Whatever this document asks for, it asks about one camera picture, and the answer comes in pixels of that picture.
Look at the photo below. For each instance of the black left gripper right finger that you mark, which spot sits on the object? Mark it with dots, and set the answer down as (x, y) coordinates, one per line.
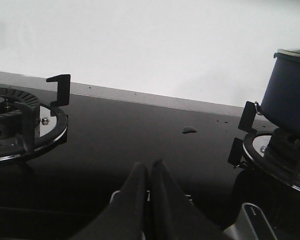
(175, 217)

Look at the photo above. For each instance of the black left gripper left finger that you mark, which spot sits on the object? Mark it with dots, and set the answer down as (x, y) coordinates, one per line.
(123, 218)

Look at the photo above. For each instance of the black right pot support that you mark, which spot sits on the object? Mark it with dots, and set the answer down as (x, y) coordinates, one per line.
(248, 153)

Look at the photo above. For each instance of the black pot support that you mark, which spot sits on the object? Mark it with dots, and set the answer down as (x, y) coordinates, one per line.
(53, 124)
(248, 153)

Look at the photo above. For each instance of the black left pot support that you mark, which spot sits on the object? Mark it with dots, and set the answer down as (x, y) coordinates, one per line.
(53, 124)

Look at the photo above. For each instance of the blue cooking pot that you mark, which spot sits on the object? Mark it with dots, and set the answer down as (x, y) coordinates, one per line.
(281, 100)

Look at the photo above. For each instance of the silver stove control knob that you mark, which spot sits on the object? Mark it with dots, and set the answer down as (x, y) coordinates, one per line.
(251, 224)

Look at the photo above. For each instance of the black glass gas stove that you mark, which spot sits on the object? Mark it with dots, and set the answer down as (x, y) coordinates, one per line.
(56, 193)

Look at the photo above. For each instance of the right gas burner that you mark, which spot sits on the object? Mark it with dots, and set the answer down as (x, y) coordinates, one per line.
(283, 150)

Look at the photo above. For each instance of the gas burner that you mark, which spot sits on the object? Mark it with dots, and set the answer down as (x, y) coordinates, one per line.
(11, 117)
(283, 150)

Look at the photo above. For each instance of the left gas burner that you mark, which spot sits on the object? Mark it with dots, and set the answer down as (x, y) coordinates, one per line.
(11, 117)

